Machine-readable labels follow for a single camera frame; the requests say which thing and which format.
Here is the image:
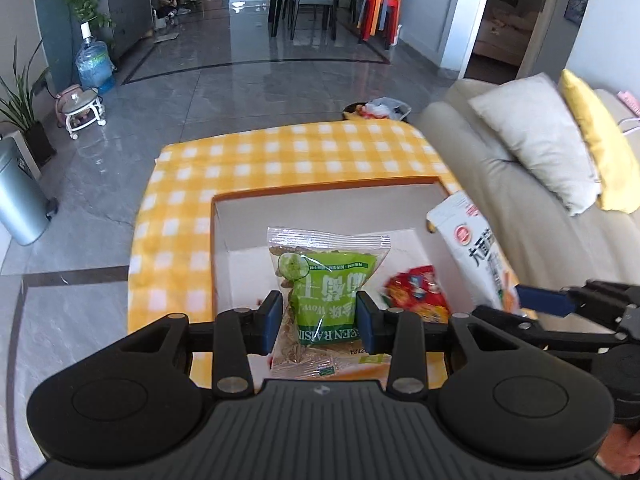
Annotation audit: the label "white snack packet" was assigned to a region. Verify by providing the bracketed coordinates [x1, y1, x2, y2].
[426, 190, 521, 314]

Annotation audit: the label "yellow pillow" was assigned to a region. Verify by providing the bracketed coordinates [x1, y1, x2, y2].
[557, 68, 640, 214]

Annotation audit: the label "green raisin packet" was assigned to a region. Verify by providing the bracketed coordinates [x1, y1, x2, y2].
[266, 226, 393, 381]

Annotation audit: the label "black waste bin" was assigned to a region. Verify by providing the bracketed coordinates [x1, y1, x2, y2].
[342, 97, 414, 124]

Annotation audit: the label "small white stool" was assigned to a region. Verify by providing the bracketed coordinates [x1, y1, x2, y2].
[55, 85, 107, 140]

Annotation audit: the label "white pillow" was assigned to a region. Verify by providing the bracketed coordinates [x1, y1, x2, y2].
[468, 72, 604, 217]

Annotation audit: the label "pink object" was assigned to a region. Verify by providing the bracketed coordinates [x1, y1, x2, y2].
[617, 90, 640, 117]

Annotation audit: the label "silver pedal bin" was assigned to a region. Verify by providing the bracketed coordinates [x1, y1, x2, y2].
[0, 136, 59, 247]

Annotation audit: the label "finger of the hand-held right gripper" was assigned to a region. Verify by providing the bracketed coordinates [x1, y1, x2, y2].
[517, 279, 640, 332]
[472, 303, 626, 356]

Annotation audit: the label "beige sofa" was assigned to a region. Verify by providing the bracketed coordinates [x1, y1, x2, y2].
[414, 77, 640, 312]

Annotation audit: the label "person's right hand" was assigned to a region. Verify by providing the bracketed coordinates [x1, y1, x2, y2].
[597, 422, 640, 476]

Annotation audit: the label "long-leaf potted plant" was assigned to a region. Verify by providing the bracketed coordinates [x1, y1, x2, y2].
[0, 39, 57, 169]

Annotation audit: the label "grey cabinet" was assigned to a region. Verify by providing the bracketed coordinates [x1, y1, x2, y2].
[99, 0, 154, 62]

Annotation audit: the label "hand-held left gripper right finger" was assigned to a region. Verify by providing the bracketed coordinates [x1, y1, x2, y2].
[355, 290, 544, 396]

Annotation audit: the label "orange cardboard box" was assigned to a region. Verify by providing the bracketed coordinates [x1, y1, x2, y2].
[210, 176, 539, 394]

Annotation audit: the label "blue water jug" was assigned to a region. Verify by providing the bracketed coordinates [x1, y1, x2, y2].
[74, 21, 116, 94]

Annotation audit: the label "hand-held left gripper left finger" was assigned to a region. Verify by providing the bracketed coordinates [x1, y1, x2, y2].
[119, 289, 284, 398]

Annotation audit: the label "yellow checked tablecloth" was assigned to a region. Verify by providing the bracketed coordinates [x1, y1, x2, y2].
[127, 120, 466, 391]

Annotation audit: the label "stacked red orange stools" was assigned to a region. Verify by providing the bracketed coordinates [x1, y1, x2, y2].
[357, 0, 404, 46]

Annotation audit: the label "red snack packet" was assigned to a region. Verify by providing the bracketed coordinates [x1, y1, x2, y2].
[382, 264, 451, 324]

